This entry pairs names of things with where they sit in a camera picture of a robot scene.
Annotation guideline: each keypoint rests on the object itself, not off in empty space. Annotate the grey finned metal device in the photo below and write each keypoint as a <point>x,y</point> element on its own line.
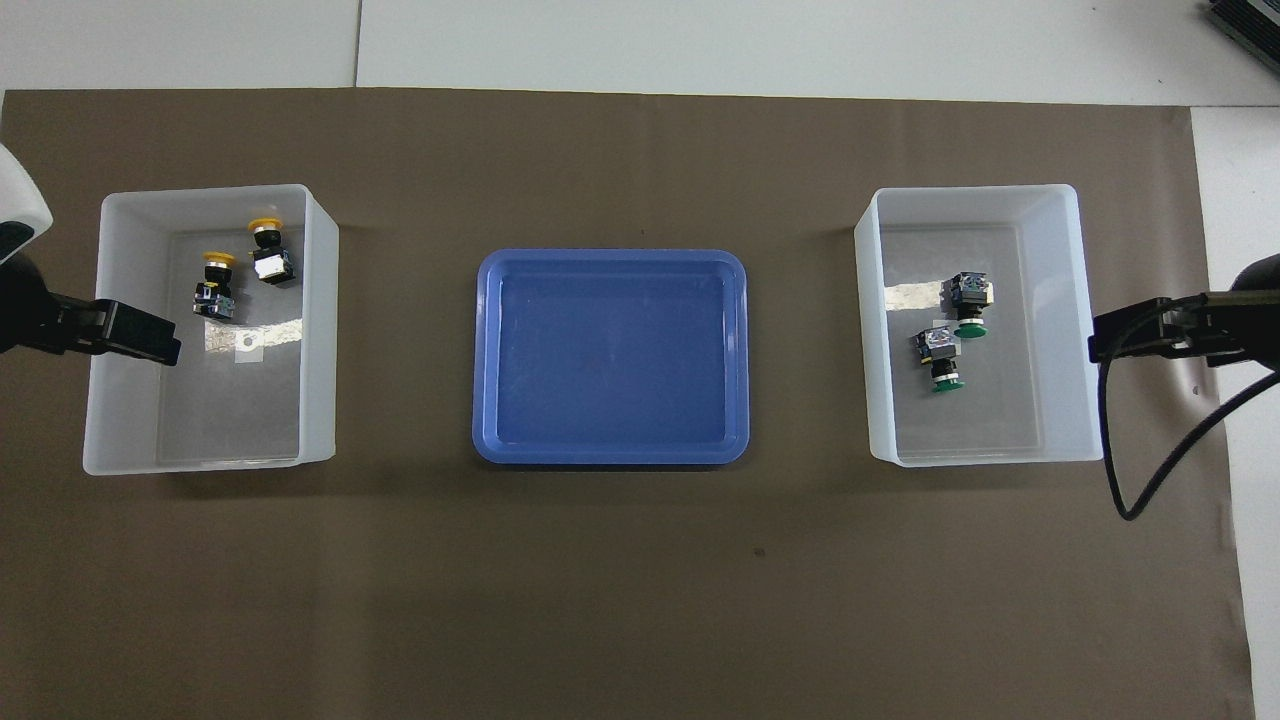
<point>1255,20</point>

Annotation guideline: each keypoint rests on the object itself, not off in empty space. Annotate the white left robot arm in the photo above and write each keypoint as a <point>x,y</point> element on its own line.
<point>15,200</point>

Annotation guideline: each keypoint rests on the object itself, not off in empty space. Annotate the brown paper table mat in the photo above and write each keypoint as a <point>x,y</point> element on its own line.
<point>640,600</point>

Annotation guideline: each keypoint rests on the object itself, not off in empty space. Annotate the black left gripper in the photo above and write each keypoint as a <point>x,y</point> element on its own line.
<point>25,315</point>

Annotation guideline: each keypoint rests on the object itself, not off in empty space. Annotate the yellow mushroom push button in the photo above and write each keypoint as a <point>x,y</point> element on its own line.
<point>272,265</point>
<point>213,298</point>

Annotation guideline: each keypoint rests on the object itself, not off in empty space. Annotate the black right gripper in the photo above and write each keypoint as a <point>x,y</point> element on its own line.
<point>1255,325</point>

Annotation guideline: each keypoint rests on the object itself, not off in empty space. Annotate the green mushroom push button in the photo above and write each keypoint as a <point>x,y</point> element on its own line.
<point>938,348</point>
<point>968,292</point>

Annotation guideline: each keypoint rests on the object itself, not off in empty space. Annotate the translucent white plastic box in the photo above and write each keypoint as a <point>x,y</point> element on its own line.
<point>230,420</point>
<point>960,430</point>

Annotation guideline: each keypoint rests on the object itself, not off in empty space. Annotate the small white paper label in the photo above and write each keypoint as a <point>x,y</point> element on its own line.
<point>247,347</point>

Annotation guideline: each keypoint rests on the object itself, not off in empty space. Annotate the blue plastic tray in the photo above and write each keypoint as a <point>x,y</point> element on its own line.
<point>610,360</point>

